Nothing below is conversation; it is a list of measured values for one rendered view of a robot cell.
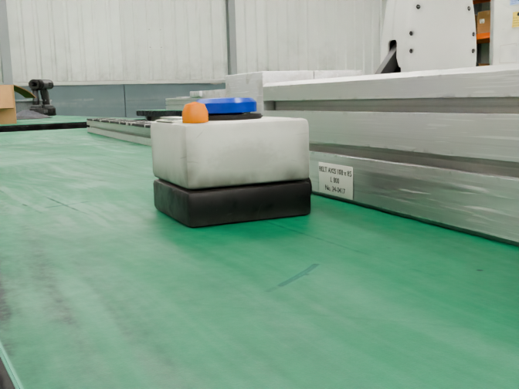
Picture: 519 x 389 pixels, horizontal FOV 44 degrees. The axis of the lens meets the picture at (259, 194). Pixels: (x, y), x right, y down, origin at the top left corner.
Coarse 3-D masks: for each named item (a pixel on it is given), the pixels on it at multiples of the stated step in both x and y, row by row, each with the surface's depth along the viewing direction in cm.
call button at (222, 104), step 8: (208, 104) 39; (216, 104) 39; (224, 104) 39; (232, 104) 39; (240, 104) 39; (248, 104) 39; (208, 112) 39; (216, 112) 39; (224, 112) 39; (232, 112) 39; (240, 112) 39
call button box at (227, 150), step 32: (160, 128) 40; (192, 128) 36; (224, 128) 37; (256, 128) 38; (288, 128) 38; (160, 160) 41; (192, 160) 36; (224, 160) 37; (256, 160) 38; (288, 160) 39; (160, 192) 42; (192, 192) 37; (224, 192) 37; (256, 192) 38; (288, 192) 39; (192, 224) 37; (224, 224) 38
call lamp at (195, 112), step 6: (192, 102) 37; (186, 108) 36; (192, 108) 36; (198, 108) 36; (204, 108) 37; (186, 114) 36; (192, 114) 36; (198, 114) 36; (204, 114) 36; (186, 120) 36; (192, 120) 36; (198, 120) 36; (204, 120) 37
